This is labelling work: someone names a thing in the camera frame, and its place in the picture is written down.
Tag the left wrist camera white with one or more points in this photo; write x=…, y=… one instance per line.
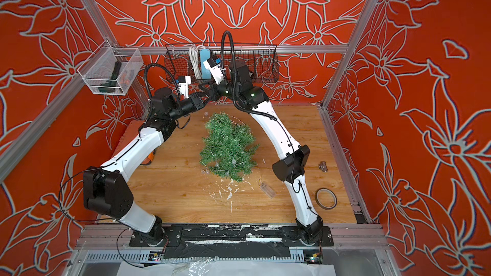
x=184, y=83

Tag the small green christmas tree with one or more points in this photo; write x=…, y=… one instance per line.
x=229, y=146

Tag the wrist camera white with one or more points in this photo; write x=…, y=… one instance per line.
x=184, y=83
x=214, y=66

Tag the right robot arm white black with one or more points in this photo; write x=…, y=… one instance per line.
x=231, y=79

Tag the light blue box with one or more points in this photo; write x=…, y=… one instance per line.
x=204, y=55

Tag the clear battery pack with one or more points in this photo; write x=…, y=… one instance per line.
x=268, y=190

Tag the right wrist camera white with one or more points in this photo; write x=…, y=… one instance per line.
x=214, y=66

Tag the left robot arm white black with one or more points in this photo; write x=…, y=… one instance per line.
x=105, y=188

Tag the clear acrylic wall bin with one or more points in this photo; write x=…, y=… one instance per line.
x=97, y=68

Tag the dark green handled tool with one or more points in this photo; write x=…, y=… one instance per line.
x=110, y=85

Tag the orange plastic tool case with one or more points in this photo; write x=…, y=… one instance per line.
x=137, y=144

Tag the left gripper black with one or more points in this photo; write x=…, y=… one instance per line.
x=195, y=101

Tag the black wire wall basket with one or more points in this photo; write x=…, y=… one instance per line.
x=262, y=61

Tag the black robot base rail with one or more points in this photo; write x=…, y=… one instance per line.
x=283, y=234

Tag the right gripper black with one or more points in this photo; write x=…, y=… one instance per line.
x=215, y=91

